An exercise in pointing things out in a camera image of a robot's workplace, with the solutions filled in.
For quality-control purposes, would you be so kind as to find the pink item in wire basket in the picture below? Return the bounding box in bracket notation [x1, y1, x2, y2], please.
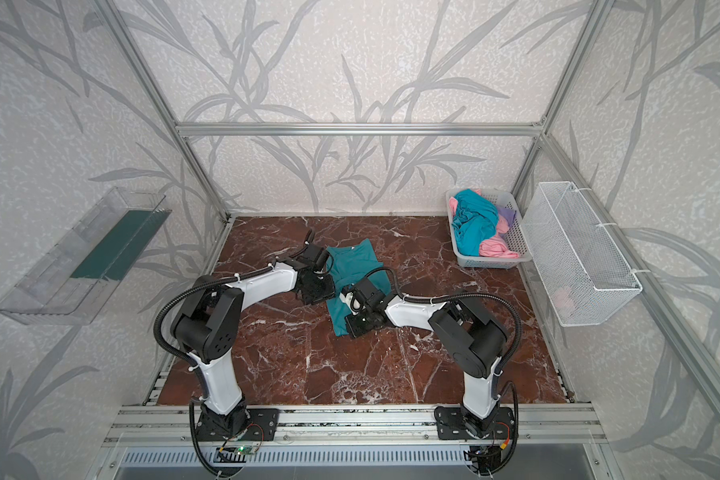
[551, 286, 576, 319]

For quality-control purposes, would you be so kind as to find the aluminium frame crossbar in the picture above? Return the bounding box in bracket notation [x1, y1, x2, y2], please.
[176, 122, 542, 137]

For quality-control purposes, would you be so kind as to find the white wire mesh basket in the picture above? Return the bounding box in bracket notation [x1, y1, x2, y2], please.
[520, 181, 642, 327]

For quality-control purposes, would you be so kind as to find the teal t-shirt in basket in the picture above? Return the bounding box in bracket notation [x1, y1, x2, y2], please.
[451, 190, 499, 257]

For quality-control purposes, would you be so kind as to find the white plastic laundry basket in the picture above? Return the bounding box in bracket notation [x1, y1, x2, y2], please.
[445, 187, 532, 269]

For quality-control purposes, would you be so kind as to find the purple t-shirt in basket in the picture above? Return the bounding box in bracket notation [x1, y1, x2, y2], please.
[497, 206, 517, 228]

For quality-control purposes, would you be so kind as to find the right black corrugated cable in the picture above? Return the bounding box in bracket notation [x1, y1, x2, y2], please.
[359, 265, 523, 463]

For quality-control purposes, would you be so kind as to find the aluminium front rail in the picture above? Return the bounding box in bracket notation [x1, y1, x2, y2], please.
[102, 403, 607, 447]

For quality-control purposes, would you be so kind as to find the black corrugated cable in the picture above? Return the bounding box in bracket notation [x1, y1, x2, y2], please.
[152, 229, 316, 475]
[359, 265, 523, 463]

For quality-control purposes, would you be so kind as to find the green circuit board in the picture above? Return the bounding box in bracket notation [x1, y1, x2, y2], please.
[217, 444, 261, 459]

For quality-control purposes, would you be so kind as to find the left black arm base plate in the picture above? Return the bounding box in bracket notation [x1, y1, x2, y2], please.
[195, 408, 281, 442]

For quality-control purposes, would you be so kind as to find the left black corrugated cable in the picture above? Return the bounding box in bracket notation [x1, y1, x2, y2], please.
[152, 229, 316, 475]

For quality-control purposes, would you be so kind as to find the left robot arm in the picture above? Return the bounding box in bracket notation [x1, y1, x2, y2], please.
[170, 242, 335, 420]

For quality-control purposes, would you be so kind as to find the teal printed t-shirt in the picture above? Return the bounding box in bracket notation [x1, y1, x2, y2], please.
[326, 239, 383, 337]

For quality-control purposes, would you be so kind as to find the slotted white cable duct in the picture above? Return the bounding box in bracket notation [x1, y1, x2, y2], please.
[120, 446, 468, 468]

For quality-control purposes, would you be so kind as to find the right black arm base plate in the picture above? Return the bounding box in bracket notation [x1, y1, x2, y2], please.
[434, 405, 516, 442]

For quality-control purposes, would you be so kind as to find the clear plastic wall tray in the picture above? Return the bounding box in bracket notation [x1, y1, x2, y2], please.
[0, 187, 171, 326]

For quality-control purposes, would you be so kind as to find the pink t-shirt in basket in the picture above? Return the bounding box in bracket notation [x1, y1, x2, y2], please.
[450, 198, 517, 257]

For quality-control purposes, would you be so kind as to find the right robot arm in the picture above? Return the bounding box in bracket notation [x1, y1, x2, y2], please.
[339, 279, 509, 438]

